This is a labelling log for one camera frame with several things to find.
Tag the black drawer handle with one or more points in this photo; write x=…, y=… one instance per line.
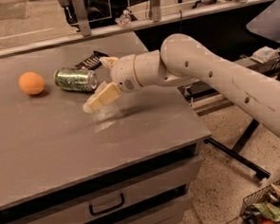
x=107, y=205

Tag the black metal floor frame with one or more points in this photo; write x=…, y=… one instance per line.
x=260, y=173

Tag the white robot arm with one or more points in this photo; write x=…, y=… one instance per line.
x=182, y=59

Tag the green snack bag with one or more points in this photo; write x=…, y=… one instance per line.
x=267, y=210

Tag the black wire basket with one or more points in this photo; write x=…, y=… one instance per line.
x=269, y=194

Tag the green soda can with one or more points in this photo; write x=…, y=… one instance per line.
x=73, y=79

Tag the white packet on shelf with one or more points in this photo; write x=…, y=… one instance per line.
x=264, y=54

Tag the clear plastic bottle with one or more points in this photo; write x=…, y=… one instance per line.
x=124, y=20

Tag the grey drawer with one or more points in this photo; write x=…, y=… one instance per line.
x=170, y=212
x=141, y=194

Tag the grey upper drawer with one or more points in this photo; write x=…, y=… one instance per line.
x=141, y=194

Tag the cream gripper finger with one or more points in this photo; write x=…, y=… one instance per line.
x=105, y=94
x=108, y=62

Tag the grey lower drawer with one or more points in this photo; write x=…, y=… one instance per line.
x=170, y=212

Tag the orange fruit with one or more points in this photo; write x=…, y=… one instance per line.
x=31, y=83

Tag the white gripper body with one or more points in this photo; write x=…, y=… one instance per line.
x=123, y=73

